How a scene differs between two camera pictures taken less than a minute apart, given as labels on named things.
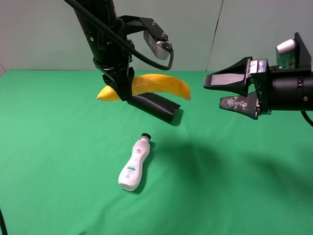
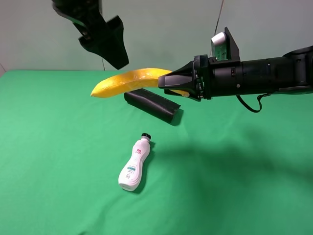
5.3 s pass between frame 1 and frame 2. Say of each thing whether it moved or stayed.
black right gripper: moved
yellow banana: moved
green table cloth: stayed
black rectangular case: stayed
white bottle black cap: stayed
